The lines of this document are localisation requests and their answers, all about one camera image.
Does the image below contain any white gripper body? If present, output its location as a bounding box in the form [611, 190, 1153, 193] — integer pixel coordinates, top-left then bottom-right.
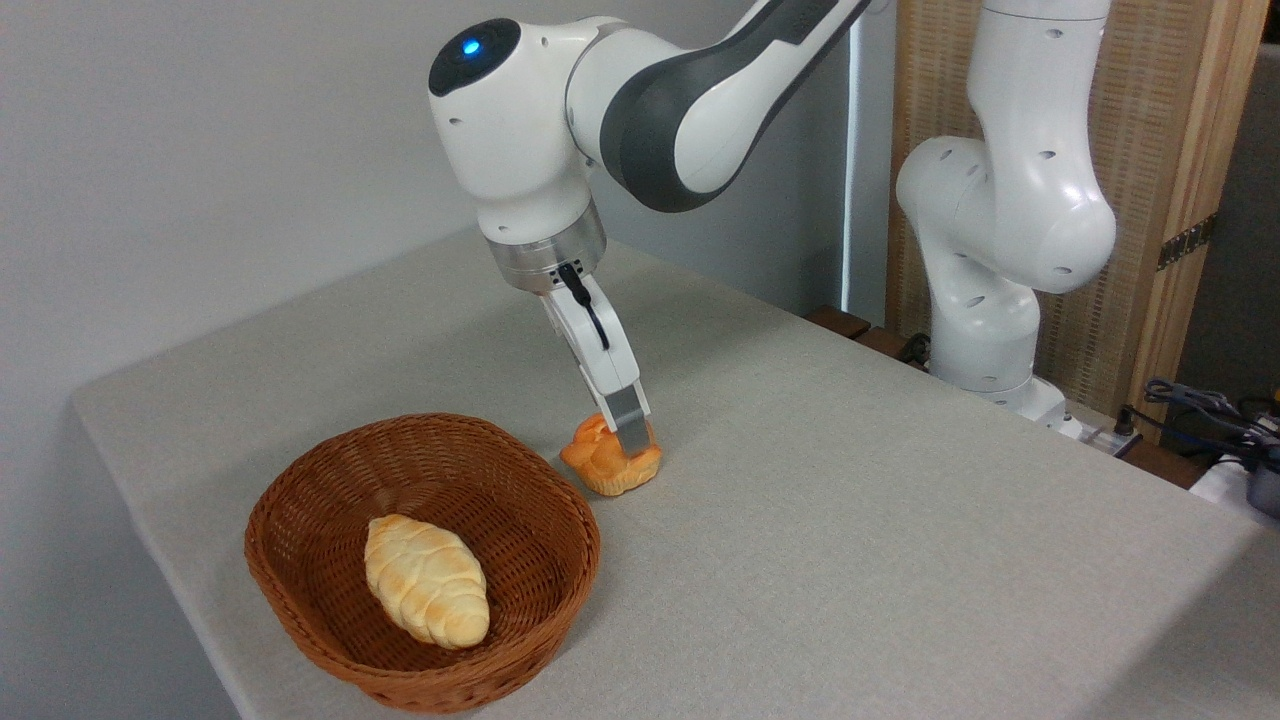
[539, 274, 642, 417]

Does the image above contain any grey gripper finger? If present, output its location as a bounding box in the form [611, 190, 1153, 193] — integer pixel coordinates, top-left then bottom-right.
[598, 378, 653, 458]

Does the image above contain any small round bread roll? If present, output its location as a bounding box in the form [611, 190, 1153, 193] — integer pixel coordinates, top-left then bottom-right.
[559, 412, 664, 498]

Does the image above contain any long braided bread loaf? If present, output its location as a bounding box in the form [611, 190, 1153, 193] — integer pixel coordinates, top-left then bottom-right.
[364, 514, 491, 651]

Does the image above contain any brown wooden ledge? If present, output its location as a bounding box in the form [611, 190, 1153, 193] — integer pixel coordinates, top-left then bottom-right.
[805, 305, 933, 373]

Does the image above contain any brown wicker basket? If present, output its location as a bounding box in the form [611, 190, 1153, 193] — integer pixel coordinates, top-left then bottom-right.
[244, 413, 602, 714]

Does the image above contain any black metal hinge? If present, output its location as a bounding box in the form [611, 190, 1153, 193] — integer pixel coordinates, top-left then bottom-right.
[1157, 213, 1218, 271]

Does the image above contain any wooden woven screen panel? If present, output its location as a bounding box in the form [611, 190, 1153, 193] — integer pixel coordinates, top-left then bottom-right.
[886, 0, 1271, 441]

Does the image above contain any grey device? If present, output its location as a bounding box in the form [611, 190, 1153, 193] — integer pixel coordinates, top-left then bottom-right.
[1246, 458, 1280, 519]

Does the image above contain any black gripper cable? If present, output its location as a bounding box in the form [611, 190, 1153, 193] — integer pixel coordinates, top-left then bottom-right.
[557, 262, 612, 352]

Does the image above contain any bundle of dark cables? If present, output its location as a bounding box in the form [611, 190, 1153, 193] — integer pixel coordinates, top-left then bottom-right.
[1145, 378, 1280, 463]

